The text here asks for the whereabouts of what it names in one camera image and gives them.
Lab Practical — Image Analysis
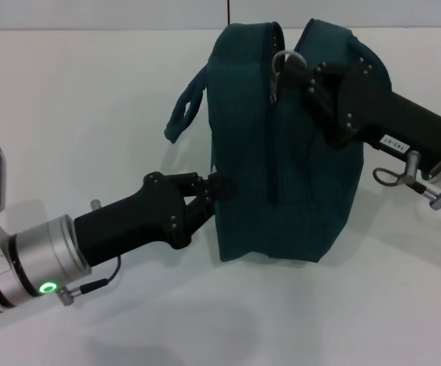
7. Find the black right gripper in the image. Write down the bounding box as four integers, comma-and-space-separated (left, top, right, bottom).
281, 51, 441, 181

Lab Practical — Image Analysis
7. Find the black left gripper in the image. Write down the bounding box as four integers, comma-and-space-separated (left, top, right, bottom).
73, 171, 241, 268

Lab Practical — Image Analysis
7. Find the dark teal fabric lunch bag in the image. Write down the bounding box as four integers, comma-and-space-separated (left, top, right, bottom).
163, 17, 394, 265

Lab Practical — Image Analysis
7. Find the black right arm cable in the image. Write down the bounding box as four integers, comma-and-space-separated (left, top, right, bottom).
372, 149, 435, 199

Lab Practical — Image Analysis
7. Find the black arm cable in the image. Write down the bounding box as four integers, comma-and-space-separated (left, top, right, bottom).
372, 149, 435, 199
66, 254, 123, 307

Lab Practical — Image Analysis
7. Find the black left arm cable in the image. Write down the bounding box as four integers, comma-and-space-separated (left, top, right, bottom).
66, 254, 123, 307

